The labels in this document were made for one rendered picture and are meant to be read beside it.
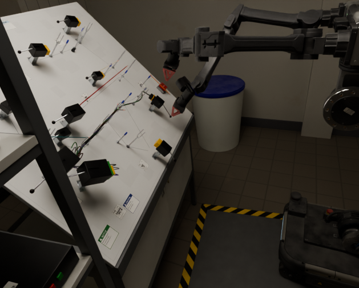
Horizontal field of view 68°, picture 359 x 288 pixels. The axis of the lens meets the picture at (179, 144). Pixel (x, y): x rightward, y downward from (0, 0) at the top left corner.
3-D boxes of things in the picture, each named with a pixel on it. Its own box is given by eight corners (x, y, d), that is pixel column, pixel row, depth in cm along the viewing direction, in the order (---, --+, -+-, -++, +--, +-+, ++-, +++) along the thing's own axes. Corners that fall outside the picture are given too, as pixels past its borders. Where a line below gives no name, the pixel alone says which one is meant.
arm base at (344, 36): (349, 66, 88) (358, 27, 81) (321, 65, 91) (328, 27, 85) (346, 58, 95) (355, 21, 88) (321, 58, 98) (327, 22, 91)
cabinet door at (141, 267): (172, 224, 165) (163, 175, 144) (137, 317, 122) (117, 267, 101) (169, 223, 166) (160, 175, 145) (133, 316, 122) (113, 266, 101)
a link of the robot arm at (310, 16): (233, -1, 142) (236, 11, 151) (224, 22, 141) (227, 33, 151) (322, 10, 124) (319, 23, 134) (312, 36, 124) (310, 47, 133)
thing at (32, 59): (10, 58, 110) (16, 42, 105) (35, 57, 120) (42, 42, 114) (16, 66, 110) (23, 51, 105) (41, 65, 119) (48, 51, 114)
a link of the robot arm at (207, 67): (237, 15, 139) (240, 28, 149) (228, 13, 141) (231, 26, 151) (198, 87, 138) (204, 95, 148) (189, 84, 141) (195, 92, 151)
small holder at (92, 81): (79, 80, 130) (85, 71, 126) (92, 79, 137) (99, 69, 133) (84, 88, 129) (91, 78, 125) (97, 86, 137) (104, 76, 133)
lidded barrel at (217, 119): (247, 131, 326) (250, 75, 288) (237, 158, 282) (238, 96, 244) (202, 126, 348) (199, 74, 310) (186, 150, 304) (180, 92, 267)
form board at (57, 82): (112, 268, 94) (115, 267, 93) (-175, 57, 73) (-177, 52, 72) (190, 115, 188) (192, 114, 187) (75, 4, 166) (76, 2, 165)
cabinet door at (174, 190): (193, 169, 209) (188, 126, 188) (173, 223, 165) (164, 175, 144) (189, 169, 210) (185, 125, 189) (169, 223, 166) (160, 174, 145)
